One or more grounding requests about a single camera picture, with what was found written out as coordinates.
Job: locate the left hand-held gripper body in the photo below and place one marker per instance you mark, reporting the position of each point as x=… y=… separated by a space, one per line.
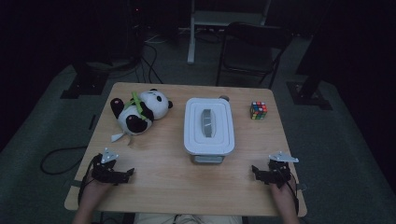
x=104 y=169

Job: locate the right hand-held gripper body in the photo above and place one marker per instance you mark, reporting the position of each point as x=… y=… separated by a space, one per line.
x=278 y=172

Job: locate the panda plush toy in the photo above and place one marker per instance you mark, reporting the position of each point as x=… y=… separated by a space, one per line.
x=140 y=113

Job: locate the colourful puzzle cube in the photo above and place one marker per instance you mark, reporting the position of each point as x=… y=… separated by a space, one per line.
x=258 y=110

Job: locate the person's right hand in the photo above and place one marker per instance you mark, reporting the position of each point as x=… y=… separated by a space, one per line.
x=281 y=196

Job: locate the person's left hand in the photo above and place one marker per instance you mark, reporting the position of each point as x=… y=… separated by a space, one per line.
x=95 y=193

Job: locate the grey tape piece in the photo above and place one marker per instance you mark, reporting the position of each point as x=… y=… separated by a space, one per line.
x=77 y=183
x=301 y=187

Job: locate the small black floor object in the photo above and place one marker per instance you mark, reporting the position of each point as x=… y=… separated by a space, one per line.
x=92 y=122

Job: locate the black stand base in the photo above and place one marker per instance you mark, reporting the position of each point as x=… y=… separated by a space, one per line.
x=85 y=84
x=306 y=95

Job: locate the black folding chair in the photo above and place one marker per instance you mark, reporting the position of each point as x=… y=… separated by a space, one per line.
x=252 y=53

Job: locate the dark equipment tower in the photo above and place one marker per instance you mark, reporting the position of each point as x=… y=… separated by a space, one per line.
x=135 y=31

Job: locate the white metal stand frame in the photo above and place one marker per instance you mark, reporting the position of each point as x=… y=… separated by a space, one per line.
x=191 y=40

